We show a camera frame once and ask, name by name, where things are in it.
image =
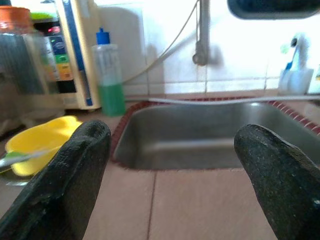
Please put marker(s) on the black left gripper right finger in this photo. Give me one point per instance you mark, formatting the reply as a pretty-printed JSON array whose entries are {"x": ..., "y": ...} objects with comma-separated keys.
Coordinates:
[{"x": 282, "y": 185}]

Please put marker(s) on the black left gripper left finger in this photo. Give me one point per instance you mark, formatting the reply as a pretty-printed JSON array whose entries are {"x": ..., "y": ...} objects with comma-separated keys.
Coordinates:
[{"x": 62, "y": 190}]

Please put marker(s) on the yellow plastic bowl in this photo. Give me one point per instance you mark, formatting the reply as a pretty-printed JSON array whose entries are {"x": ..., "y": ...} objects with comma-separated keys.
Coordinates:
[{"x": 37, "y": 140}]

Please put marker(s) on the steel spoon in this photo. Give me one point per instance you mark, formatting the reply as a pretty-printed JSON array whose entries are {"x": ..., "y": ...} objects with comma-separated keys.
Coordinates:
[{"x": 15, "y": 158}]

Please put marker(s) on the green liquid bottle blue cap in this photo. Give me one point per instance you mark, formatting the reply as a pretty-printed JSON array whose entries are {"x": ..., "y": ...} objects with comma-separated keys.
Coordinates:
[{"x": 112, "y": 100}]

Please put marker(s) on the clear plastic cup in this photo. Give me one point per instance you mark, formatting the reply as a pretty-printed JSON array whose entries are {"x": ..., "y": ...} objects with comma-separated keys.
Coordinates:
[{"x": 297, "y": 82}]

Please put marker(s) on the steel sink basin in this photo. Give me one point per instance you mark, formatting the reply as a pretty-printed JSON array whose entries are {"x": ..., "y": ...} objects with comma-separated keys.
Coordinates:
[{"x": 187, "y": 130}]

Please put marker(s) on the cream water purifier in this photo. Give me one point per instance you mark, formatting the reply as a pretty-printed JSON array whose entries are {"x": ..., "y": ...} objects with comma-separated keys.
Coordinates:
[{"x": 75, "y": 50}]

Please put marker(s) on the glass jar orange lid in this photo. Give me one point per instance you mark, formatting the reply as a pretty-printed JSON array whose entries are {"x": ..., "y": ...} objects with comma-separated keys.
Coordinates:
[{"x": 15, "y": 20}]

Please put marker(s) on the black rounded tray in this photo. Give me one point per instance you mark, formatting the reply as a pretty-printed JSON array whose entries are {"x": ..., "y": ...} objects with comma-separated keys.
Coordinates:
[{"x": 275, "y": 7}]

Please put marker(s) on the grey wall tap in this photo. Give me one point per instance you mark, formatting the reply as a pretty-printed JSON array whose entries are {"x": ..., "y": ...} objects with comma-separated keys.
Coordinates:
[{"x": 203, "y": 30}]

